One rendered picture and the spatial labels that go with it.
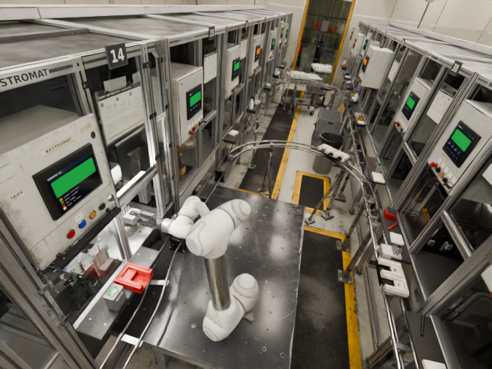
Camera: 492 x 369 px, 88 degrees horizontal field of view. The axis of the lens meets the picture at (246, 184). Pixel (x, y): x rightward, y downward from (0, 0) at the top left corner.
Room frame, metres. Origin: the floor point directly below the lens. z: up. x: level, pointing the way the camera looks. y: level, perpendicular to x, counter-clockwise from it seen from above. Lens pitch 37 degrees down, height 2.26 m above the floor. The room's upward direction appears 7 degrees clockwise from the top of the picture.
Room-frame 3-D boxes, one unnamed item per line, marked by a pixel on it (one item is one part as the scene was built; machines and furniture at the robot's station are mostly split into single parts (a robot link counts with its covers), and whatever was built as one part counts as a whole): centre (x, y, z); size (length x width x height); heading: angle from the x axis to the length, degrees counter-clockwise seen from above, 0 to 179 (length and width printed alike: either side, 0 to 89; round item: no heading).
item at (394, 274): (1.13, -1.06, 0.84); 0.37 x 0.14 x 0.10; 170
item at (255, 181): (5.64, -0.68, 0.01); 5.85 x 0.59 x 0.01; 170
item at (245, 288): (0.84, -0.07, 0.85); 0.18 x 0.16 x 0.22; 148
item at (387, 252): (1.25, -1.08, 0.92); 0.13 x 0.10 x 0.09; 80
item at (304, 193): (3.08, -1.00, 0.01); 1.00 x 0.55 x 0.01; 170
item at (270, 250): (1.26, 0.04, 0.66); 1.50 x 1.06 x 0.04; 170
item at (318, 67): (7.72, -1.68, 0.48); 0.84 x 0.58 x 0.97; 178
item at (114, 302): (0.64, 0.59, 0.97); 0.08 x 0.08 x 0.12; 80
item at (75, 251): (0.71, 0.65, 1.37); 0.36 x 0.04 x 0.04; 170
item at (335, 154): (2.75, -0.99, 0.84); 0.37 x 0.14 x 0.10; 48
